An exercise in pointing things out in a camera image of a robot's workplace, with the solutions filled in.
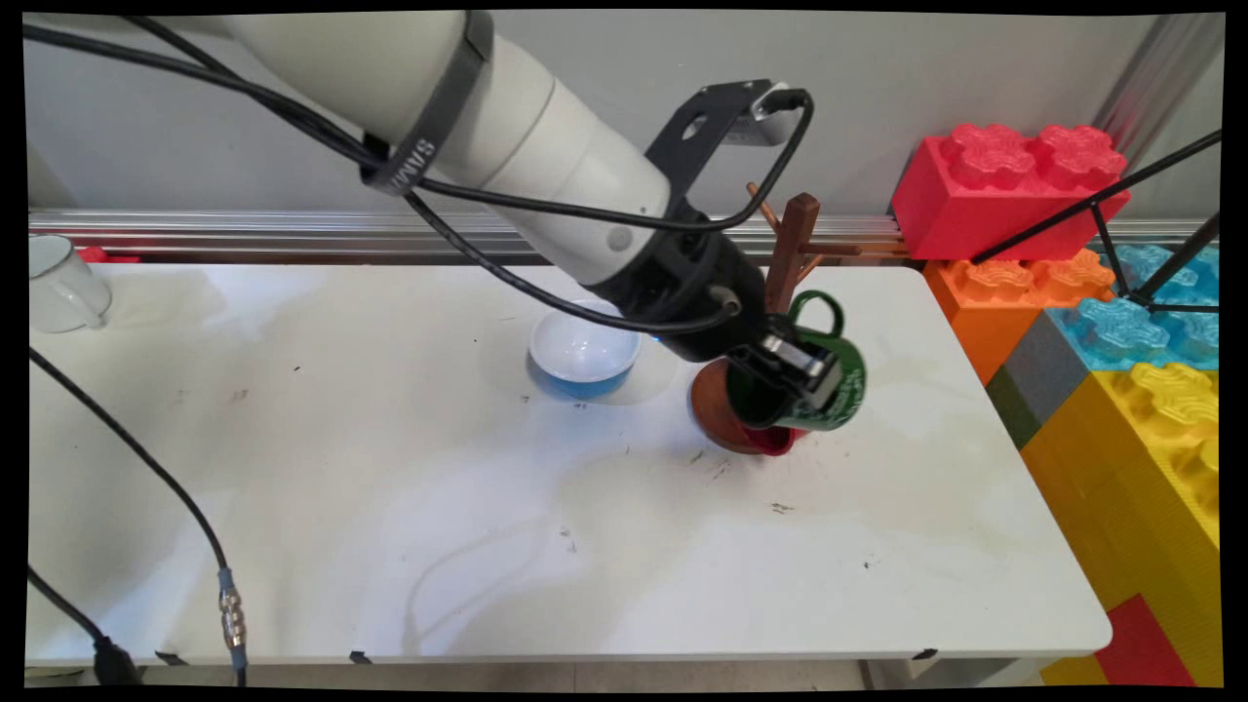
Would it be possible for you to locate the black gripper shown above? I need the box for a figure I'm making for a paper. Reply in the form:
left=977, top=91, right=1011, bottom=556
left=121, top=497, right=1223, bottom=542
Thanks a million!
left=583, top=198, right=845, bottom=418

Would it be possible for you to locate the green enamel mug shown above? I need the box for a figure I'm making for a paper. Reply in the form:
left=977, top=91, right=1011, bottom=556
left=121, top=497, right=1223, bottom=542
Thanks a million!
left=725, top=290, right=869, bottom=433

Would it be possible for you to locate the red enamel mug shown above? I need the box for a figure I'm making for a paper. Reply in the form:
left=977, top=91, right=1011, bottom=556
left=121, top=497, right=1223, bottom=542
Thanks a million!
left=739, top=423, right=812, bottom=457

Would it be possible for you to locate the brown wooden mug tree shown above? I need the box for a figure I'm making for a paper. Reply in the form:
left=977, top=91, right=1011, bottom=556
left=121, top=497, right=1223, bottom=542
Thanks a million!
left=689, top=181, right=865, bottom=455

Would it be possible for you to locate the blue and white bowl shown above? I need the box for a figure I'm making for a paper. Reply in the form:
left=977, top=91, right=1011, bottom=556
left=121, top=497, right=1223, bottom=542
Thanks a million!
left=527, top=304, right=644, bottom=400

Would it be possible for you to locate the giant orange toy brick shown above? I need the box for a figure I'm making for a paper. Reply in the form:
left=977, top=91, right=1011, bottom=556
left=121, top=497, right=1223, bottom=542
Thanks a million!
left=923, top=251, right=1116, bottom=387

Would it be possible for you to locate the giant dark green toy brick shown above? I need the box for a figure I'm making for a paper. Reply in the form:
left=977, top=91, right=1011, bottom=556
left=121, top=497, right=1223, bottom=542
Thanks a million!
left=985, top=366, right=1043, bottom=451

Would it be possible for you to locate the giant grey toy brick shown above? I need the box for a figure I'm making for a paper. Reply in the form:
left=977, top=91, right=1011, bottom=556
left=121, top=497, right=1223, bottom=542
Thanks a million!
left=1002, top=312, right=1094, bottom=426

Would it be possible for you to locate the giant red toy brick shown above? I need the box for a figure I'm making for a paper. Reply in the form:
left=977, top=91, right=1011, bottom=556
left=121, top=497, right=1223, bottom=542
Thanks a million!
left=890, top=123, right=1132, bottom=264

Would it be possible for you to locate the giant light blue toy brick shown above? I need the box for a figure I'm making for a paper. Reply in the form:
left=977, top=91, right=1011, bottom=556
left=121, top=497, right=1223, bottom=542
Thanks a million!
left=1045, top=244, right=1222, bottom=374

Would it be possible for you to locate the black tripod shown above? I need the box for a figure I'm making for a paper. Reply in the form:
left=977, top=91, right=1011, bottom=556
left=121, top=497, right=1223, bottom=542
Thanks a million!
left=970, top=132, right=1223, bottom=318

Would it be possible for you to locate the giant yellow toy brick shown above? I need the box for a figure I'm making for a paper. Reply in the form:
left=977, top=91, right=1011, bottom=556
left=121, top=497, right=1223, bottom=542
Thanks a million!
left=1019, top=363, right=1223, bottom=688

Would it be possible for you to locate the flat red toy brick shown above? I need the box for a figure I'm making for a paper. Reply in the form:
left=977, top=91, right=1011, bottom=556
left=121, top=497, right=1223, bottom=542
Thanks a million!
left=1092, top=595, right=1196, bottom=688

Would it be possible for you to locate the slanted aluminium profile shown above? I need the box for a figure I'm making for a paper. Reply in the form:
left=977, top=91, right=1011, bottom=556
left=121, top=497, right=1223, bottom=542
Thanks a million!
left=1092, top=14, right=1226, bottom=147

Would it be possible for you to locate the white enamel mug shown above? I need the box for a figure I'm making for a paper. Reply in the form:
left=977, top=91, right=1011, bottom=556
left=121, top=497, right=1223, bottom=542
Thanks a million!
left=29, top=234, right=114, bottom=335

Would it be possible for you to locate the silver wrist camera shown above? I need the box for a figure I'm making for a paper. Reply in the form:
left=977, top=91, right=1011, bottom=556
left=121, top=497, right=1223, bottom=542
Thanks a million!
left=720, top=82, right=799, bottom=149

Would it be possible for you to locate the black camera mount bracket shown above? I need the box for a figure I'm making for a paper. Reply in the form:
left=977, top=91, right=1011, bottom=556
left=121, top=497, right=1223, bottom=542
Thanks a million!
left=643, top=79, right=783, bottom=221

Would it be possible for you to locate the black camera cable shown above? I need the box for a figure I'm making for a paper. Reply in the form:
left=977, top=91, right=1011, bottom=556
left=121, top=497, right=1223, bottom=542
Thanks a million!
left=24, top=16, right=816, bottom=336

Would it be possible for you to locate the grey velcro strap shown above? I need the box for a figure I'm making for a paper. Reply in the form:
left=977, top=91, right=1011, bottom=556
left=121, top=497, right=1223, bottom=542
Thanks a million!
left=360, top=12, right=496, bottom=197

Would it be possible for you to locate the horizontal aluminium rail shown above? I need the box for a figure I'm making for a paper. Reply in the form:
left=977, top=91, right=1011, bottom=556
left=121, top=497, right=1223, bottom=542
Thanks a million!
left=29, top=208, right=1210, bottom=267

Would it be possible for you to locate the black cable with metal connector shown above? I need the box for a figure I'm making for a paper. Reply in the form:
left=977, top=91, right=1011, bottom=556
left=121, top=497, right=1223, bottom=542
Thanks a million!
left=29, top=346, right=250, bottom=688

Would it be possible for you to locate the plain black cable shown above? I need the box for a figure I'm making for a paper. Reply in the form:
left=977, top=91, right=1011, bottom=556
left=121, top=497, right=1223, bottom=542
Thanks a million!
left=27, top=565, right=143, bottom=687

